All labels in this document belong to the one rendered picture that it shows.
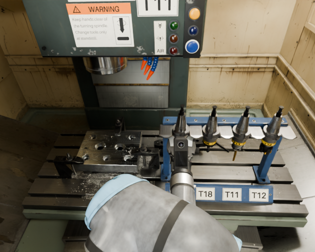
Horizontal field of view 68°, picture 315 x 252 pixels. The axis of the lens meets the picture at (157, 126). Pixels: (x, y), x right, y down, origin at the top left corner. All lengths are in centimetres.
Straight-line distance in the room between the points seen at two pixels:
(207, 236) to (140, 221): 10
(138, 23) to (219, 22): 114
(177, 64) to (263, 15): 67
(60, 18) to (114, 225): 51
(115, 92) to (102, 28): 89
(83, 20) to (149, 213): 49
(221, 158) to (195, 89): 84
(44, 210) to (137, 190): 83
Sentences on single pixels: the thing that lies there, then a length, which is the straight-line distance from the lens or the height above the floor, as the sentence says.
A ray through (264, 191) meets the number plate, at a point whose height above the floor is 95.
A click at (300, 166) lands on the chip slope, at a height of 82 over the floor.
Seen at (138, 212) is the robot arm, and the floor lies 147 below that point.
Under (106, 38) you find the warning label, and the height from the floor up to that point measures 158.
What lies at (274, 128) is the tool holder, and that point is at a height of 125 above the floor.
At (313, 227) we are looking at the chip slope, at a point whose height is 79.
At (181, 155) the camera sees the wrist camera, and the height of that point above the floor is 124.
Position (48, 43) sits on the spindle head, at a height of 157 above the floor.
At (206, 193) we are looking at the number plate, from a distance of 105.
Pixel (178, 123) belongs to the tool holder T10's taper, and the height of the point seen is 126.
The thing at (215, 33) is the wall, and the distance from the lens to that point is 175.
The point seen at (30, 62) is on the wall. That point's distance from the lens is 210.
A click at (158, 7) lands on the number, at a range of 62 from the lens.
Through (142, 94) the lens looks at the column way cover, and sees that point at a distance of 149.
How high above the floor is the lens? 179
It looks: 40 degrees down
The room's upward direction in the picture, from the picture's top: 2 degrees counter-clockwise
